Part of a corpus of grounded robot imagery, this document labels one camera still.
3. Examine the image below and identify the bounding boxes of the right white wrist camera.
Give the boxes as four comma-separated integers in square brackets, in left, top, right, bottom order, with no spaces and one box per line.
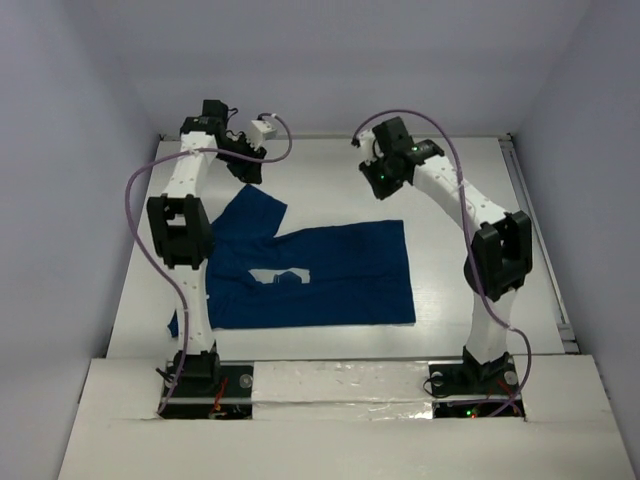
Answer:
[351,129,377,170]

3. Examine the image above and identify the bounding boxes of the blue t shirt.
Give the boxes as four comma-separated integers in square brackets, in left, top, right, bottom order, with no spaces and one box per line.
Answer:
[167,184,418,341]

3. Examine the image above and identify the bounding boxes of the silver foil strip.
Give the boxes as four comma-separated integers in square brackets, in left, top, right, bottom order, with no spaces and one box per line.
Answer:
[252,361,434,422]

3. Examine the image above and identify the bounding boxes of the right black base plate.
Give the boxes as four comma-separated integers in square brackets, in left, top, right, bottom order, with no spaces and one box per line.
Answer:
[423,360,526,420]

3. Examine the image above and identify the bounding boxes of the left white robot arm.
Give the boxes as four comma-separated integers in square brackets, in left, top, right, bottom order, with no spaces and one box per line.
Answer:
[146,100,273,395]

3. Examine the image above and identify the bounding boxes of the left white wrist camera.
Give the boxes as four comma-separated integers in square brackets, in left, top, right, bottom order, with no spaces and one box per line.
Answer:
[246,118,278,150]

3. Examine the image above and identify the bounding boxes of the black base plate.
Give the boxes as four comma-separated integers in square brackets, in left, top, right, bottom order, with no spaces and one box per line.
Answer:
[159,363,254,420]
[423,360,526,420]

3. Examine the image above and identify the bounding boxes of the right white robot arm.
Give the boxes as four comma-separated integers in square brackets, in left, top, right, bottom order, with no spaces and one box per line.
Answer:
[351,110,533,398]

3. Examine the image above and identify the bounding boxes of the aluminium side rail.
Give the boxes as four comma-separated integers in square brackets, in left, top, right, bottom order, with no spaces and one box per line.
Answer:
[498,134,581,355]

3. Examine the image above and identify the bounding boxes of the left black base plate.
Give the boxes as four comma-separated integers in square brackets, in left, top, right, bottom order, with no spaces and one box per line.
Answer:
[159,363,254,420]

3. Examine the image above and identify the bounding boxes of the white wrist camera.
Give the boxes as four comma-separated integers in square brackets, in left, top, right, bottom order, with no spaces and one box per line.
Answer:
[351,129,377,170]
[246,118,278,150]

